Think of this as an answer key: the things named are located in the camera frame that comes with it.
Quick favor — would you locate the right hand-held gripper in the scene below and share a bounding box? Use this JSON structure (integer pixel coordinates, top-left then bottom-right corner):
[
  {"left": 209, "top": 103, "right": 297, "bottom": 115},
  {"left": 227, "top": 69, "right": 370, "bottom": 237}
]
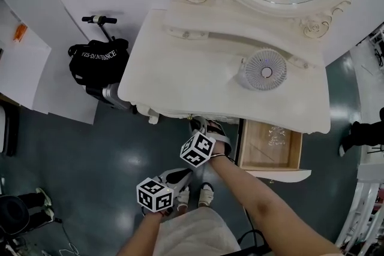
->
[{"left": 179, "top": 116, "right": 233, "bottom": 168}]

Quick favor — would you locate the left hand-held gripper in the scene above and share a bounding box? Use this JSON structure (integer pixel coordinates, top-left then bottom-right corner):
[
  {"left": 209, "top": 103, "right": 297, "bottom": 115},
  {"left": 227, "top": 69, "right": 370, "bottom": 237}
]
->
[{"left": 136, "top": 168, "right": 193, "bottom": 213}]

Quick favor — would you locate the wooden drawer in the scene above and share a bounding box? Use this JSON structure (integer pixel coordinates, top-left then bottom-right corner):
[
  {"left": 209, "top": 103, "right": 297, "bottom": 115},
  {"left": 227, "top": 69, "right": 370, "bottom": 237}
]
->
[{"left": 236, "top": 118, "right": 313, "bottom": 184}]

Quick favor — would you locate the person's right forearm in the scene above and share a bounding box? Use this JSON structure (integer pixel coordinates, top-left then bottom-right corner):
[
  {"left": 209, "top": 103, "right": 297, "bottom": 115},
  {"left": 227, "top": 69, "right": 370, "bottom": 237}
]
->
[{"left": 208, "top": 154, "right": 344, "bottom": 256}]

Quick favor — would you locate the person's left forearm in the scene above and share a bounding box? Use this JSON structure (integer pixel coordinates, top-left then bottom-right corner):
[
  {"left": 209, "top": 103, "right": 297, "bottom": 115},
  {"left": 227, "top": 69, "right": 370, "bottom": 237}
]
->
[{"left": 115, "top": 212, "right": 164, "bottom": 256}]

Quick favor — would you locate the white dressing table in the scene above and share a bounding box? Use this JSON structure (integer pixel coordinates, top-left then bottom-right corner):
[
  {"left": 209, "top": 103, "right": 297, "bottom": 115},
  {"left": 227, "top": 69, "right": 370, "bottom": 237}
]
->
[{"left": 117, "top": 0, "right": 370, "bottom": 134}]

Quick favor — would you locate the person's left hand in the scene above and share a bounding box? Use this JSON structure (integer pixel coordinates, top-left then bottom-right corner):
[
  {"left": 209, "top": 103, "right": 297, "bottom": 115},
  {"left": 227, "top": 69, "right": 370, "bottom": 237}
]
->
[{"left": 142, "top": 206, "right": 175, "bottom": 218}]

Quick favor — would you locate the person's left white shoe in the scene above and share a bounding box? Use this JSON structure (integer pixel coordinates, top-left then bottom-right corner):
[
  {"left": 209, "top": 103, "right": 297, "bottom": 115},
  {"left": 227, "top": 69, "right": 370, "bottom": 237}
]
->
[{"left": 176, "top": 187, "right": 191, "bottom": 213}]

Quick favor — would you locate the person's white shoe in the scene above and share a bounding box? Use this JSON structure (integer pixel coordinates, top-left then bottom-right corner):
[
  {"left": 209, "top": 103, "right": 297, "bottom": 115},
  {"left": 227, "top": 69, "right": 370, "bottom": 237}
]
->
[
  {"left": 176, "top": 187, "right": 191, "bottom": 213},
  {"left": 197, "top": 182, "right": 215, "bottom": 208}
]

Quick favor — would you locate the person's right white shoe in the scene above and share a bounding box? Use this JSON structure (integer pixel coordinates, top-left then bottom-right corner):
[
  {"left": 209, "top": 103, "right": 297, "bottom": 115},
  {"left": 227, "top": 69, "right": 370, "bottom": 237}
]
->
[{"left": 197, "top": 182, "right": 215, "bottom": 208}]

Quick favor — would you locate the person's white skirt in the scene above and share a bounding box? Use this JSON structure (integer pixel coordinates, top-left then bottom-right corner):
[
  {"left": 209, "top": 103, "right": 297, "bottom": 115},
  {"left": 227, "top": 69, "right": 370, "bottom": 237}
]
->
[{"left": 152, "top": 206, "right": 242, "bottom": 256}]

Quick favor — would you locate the clear plastic wrapper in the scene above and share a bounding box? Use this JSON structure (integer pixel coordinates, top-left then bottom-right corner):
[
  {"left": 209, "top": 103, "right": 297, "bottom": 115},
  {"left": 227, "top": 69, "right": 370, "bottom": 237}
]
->
[{"left": 268, "top": 125, "right": 288, "bottom": 147}]

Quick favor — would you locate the white round desk fan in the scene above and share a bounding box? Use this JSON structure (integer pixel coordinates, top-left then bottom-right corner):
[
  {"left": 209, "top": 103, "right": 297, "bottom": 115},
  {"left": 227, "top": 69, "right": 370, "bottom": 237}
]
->
[{"left": 238, "top": 49, "right": 288, "bottom": 91}]

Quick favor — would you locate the silver suitcase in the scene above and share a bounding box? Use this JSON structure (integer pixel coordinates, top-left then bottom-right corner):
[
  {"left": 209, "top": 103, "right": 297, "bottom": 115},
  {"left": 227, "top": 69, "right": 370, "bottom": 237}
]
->
[{"left": 81, "top": 15, "right": 139, "bottom": 115}]

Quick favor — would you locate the black printed bag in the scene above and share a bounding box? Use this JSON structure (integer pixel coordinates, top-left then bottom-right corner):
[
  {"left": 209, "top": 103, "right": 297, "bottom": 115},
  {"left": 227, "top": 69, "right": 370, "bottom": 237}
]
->
[{"left": 68, "top": 38, "right": 130, "bottom": 85}]

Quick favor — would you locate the black flat panel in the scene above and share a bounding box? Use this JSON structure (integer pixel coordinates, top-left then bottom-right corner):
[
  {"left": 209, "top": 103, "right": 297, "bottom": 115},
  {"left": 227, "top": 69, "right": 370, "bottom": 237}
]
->
[{"left": 0, "top": 98, "right": 20, "bottom": 157}]

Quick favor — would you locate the white metal rack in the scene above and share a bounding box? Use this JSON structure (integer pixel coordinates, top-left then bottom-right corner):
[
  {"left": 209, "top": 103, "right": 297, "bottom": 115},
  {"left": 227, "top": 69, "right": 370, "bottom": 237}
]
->
[{"left": 335, "top": 163, "right": 384, "bottom": 256}]

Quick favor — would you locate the white chair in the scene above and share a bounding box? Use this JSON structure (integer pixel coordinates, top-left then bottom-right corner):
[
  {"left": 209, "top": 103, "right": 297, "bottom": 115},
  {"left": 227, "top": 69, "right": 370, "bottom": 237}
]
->
[{"left": 368, "top": 23, "right": 384, "bottom": 70}]

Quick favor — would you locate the orange small object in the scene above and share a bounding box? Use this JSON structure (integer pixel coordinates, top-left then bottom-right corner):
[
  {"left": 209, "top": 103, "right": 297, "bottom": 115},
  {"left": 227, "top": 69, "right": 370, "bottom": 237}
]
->
[{"left": 13, "top": 23, "right": 28, "bottom": 43}]

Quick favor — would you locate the white floor cable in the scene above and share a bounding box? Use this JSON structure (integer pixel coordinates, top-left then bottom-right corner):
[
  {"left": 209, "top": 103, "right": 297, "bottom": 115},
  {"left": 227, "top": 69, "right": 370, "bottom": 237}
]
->
[{"left": 41, "top": 220, "right": 80, "bottom": 256}]

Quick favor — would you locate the black floor cable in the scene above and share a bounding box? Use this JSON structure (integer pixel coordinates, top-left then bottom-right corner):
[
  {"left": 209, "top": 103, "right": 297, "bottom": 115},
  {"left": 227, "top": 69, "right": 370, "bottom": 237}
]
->
[{"left": 237, "top": 206, "right": 271, "bottom": 251}]

